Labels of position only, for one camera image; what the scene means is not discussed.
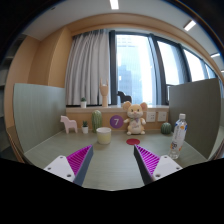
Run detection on grey right partition panel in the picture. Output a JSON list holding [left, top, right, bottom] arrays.
[[169, 78, 221, 159]]

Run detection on grey partition panel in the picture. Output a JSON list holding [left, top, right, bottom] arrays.
[[13, 83, 66, 153], [169, 78, 221, 159]]

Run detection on white wall socket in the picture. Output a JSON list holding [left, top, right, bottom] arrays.
[[157, 112, 167, 122], [146, 112, 156, 122]]

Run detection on red round coaster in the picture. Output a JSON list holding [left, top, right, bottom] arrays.
[[126, 138, 140, 145]]

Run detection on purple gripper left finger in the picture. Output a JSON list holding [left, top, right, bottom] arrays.
[[44, 145, 93, 186]]

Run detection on beige plush mouse toy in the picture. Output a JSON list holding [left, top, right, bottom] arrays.
[[123, 101, 147, 135]]

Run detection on grey left partition panel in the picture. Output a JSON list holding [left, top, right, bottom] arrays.
[[13, 83, 66, 153]]

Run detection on purple number seven disc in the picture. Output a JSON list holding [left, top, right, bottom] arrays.
[[110, 115, 123, 129]]

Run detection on small potted plant white pot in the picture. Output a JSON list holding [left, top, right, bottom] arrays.
[[82, 121, 89, 134]]

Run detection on pink wooden horse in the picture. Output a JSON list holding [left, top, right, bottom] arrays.
[[60, 116, 78, 133]]

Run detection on white wall socket left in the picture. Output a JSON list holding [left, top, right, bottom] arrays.
[[146, 112, 156, 122]]

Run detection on small potted plant on ledge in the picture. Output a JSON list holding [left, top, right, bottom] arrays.
[[81, 97, 87, 108]]

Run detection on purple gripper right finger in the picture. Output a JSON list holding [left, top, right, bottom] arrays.
[[134, 145, 182, 185]]

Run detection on pale yellow cup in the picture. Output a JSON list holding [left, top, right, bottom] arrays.
[[97, 127, 111, 144]]

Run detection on clear plastic water bottle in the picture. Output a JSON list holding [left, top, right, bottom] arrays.
[[169, 113, 187, 159]]

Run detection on grey curtain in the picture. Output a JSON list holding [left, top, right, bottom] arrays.
[[65, 29, 110, 106]]

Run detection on round green cactus ornament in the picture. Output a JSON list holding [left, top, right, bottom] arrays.
[[161, 122, 172, 134]]

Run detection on white wall socket right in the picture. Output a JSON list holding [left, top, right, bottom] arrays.
[[157, 112, 167, 122]]

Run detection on wooden hand model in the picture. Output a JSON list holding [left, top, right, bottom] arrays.
[[99, 82, 109, 107]]

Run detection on tall green cactus ornament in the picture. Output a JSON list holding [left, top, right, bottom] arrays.
[[92, 110, 102, 132]]

